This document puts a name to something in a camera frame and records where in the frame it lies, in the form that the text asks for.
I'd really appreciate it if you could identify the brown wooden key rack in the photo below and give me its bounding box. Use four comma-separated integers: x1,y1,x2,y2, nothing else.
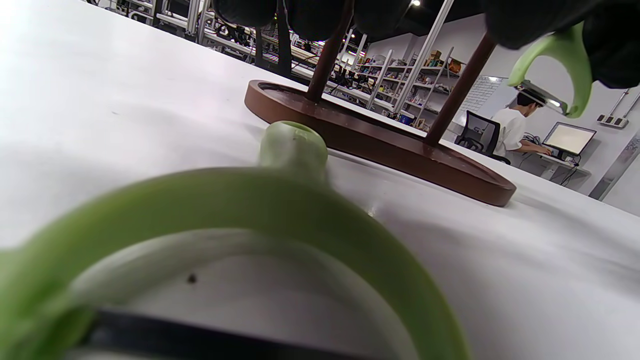
244,0,517,207

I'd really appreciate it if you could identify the black chair with mesh back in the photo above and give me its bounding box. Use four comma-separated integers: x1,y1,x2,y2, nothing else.
454,111,512,166

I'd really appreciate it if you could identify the metal storage shelf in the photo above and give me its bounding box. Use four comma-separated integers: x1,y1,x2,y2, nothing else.
350,47,468,126

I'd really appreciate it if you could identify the lit desktop monitor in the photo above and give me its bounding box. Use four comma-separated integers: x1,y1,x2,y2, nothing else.
542,121,597,157

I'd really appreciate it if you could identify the person's left hand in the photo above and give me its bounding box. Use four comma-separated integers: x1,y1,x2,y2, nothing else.
212,0,640,90

